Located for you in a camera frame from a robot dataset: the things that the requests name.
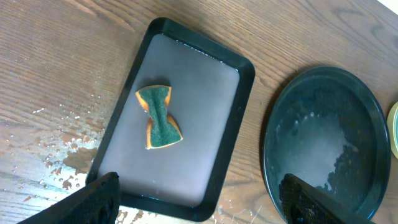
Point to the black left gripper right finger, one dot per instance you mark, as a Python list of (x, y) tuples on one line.
[(302, 203)]

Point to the black rectangular water tray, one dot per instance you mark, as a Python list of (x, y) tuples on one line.
[(210, 90)]

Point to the yellow plate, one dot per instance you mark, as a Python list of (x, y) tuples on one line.
[(392, 124)]

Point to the round black tray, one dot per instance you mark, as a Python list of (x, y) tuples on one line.
[(328, 129)]

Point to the orange green sponge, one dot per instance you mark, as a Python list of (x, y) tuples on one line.
[(162, 130)]

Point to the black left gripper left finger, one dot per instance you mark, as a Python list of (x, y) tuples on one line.
[(97, 202)]

